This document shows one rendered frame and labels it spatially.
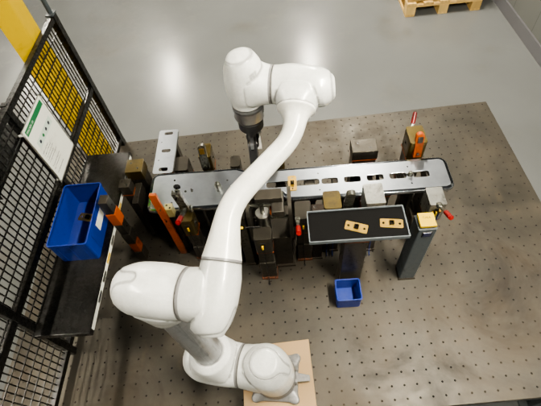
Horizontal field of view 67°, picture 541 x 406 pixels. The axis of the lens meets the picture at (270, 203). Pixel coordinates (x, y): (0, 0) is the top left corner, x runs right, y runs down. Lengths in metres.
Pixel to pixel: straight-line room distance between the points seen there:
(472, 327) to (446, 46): 3.06
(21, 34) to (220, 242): 1.41
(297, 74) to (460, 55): 3.42
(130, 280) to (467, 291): 1.49
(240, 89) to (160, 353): 1.27
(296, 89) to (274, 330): 1.15
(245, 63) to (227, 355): 0.95
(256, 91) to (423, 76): 3.10
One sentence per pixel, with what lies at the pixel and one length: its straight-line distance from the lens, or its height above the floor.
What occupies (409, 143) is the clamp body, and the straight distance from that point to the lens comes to 2.01.
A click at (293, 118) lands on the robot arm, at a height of 1.77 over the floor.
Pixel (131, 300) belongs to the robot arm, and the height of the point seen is 1.60.
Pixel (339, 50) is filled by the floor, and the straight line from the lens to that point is 4.32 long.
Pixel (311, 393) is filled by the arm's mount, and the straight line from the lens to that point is 1.71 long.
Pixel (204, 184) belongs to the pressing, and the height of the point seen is 1.00.
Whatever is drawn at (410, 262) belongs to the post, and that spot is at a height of 0.87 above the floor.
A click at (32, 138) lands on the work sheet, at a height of 1.39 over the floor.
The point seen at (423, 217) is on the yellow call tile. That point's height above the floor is 1.16.
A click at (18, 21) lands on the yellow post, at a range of 2.07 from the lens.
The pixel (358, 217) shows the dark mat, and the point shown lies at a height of 1.16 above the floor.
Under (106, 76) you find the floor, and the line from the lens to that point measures 4.56.
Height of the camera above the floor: 2.50
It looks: 55 degrees down
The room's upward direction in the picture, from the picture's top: 9 degrees counter-clockwise
